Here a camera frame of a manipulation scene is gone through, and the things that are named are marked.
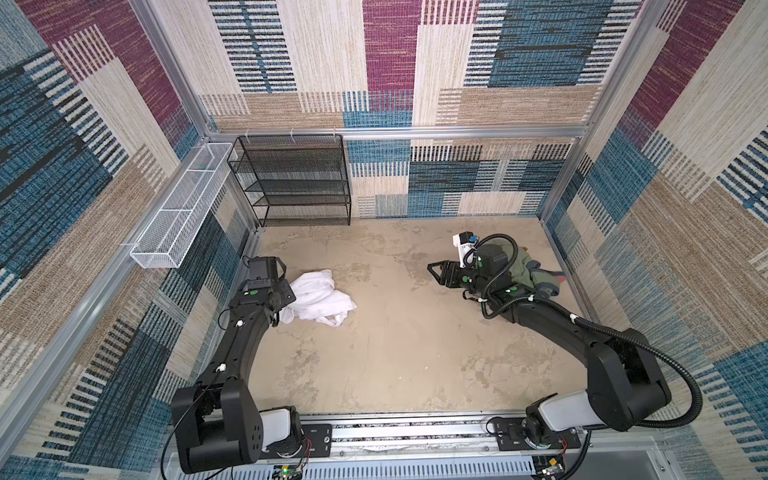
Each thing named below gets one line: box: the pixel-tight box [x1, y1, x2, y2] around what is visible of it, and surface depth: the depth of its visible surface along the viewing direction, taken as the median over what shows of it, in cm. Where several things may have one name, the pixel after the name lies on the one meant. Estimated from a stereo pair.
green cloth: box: [509, 247, 550, 288], surface depth 94 cm
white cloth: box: [280, 270, 357, 327], surface depth 94 cm
